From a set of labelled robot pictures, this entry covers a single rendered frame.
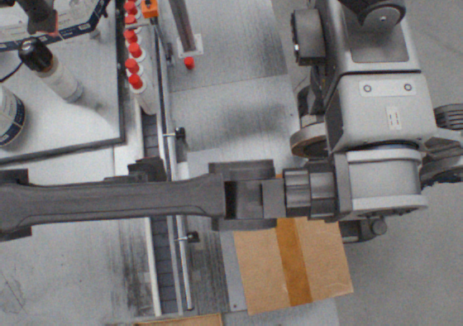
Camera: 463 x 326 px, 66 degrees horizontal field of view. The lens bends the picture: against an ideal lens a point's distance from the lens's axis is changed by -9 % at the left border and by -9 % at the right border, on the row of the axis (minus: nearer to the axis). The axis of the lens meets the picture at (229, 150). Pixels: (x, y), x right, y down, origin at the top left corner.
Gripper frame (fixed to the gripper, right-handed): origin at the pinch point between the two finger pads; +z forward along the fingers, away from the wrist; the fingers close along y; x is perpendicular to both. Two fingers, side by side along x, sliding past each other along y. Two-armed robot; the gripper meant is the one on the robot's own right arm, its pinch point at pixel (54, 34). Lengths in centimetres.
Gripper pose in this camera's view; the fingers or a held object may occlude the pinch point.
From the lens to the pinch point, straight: 113.5
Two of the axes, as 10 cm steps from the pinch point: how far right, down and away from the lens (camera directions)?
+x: 9.9, -1.4, 0.2
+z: 0.2, 3.1, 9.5
